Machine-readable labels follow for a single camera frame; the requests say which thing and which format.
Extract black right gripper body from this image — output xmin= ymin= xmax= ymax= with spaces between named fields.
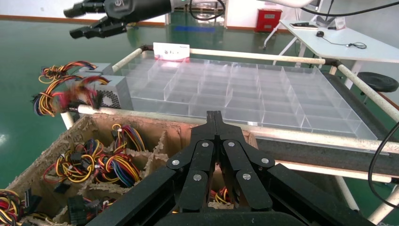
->
xmin=104 ymin=0 xmax=173 ymax=23

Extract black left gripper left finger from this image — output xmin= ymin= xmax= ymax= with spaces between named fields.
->
xmin=86 ymin=111 xmax=216 ymax=226

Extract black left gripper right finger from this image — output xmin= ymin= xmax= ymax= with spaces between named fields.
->
xmin=215 ymin=111 xmax=367 ymax=226

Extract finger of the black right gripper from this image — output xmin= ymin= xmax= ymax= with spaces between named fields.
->
xmin=63 ymin=0 xmax=107 ymax=18
xmin=69 ymin=16 xmax=128 ymax=40

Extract grey power supply colourful cables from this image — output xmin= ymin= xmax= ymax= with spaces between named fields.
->
xmin=95 ymin=149 xmax=143 ymax=188
xmin=209 ymin=186 xmax=234 ymax=208
xmin=67 ymin=70 xmax=105 ymax=94
xmin=53 ymin=182 xmax=119 ymax=226
xmin=39 ymin=61 xmax=113 ymax=83
xmin=31 ymin=74 xmax=134 ymax=119
xmin=111 ymin=123 xmax=146 ymax=153
xmin=42 ymin=138 xmax=105 ymax=185
xmin=0 ymin=187 xmax=43 ymax=226

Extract white padded cart pipe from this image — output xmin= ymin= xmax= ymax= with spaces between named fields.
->
xmin=276 ymin=161 xmax=393 ymax=184
xmin=112 ymin=47 xmax=144 ymax=73
xmin=338 ymin=64 xmax=399 ymax=122
xmin=76 ymin=105 xmax=399 ymax=154
xmin=189 ymin=48 xmax=327 ymax=65

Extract white label card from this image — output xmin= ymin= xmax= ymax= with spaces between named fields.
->
xmin=153 ymin=42 xmax=191 ymax=61

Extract clear acrylic divider tray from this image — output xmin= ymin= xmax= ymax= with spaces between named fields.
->
xmin=120 ymin=57 xmax=378 ymax=141

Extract white cart leg pipe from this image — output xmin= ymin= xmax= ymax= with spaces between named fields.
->
xmin=367 ymin=186 xmax=399 ymax=225
xmin=335 ymin=176 xmax=359 ymax=211
xmin=61 ymin=112 xmax=75 ymax=130

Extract red cabinet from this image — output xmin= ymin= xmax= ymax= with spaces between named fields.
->
xmin=255 ymin=8 xmax=283 ymax=33

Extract brown cardboard divider box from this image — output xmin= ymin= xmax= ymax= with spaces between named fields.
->
xmin=6 ymin=112 xmax=259 ymax=226

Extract black round stool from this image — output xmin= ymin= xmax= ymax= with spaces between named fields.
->
xmin=357 ymin=72 xmax=399 ymax=94

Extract flat black tablet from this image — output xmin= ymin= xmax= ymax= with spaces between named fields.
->
xmin=289 ymin=22 xmax=319 ymax=30

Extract white office desk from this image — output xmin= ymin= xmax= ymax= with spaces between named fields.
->
xmin=263 ymin=19 xmax=399 ymax=94

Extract small white box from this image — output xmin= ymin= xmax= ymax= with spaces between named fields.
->
xmin=333 ymin=17 xmax=347 ymax=31

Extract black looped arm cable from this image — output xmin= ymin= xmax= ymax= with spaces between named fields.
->
xmin=189 ymin=0 xmax=226 ymax=22

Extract black hanging cable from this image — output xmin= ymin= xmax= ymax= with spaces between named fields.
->
xmin=367 ymin=121 xmax=399 ymax=210

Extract black mouse cable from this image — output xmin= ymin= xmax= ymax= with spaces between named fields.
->
xmin=322 ymin=36 xmax=368 ymax=50

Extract long black sagging cable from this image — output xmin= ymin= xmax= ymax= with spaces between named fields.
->
xmin=301 ymin=1 xmax=399 ymax=17

